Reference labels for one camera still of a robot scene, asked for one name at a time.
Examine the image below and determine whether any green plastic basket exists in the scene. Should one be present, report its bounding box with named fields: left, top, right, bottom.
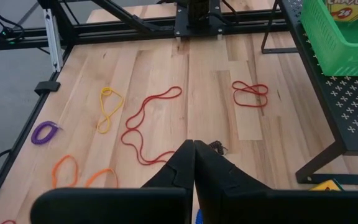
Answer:
left=300, top=0, right=358, bottom=77

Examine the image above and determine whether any yellow rubber band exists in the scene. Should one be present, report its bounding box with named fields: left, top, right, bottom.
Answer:
left=96, top=86, right=125, bottom=134

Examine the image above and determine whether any orange rubber band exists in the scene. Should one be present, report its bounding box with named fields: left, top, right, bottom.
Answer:
left=52, top=154, right=79, bottom=189
left=85, top=167, right=119, bottom=189

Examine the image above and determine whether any black coil keychain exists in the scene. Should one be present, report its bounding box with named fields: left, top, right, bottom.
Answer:
left=208, top=140, right=229, bottom=156

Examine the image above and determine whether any purple coil keychain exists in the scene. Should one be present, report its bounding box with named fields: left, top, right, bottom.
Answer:
left=30, top=120, right=61, bottom=146

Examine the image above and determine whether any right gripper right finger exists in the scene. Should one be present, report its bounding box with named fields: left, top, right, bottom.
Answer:
left=195, top=140, right=358, bottom=224

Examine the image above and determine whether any aluminium frame post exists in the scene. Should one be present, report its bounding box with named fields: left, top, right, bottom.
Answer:
left=43, top=8, right=64, bottom=73

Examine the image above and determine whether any black table clamp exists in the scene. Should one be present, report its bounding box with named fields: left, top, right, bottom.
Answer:
left=34, top=80, right=62, bottom=96

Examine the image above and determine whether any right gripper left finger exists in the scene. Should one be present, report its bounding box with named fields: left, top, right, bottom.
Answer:
left=29, top=139, right=195, bottom=224

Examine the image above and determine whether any black perforated metal riser shelf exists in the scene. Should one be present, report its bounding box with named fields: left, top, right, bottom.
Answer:
left=261, top=0, right=358, bottom=185

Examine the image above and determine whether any Crayola crayon box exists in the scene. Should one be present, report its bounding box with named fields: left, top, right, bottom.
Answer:
left=308, top=179, right=344, bottom=192
left=323, top=0, right=358, bottom=22

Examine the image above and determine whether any long red rubber band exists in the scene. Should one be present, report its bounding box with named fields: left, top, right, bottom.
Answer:
left=120, top=86, right=183, bottom=166

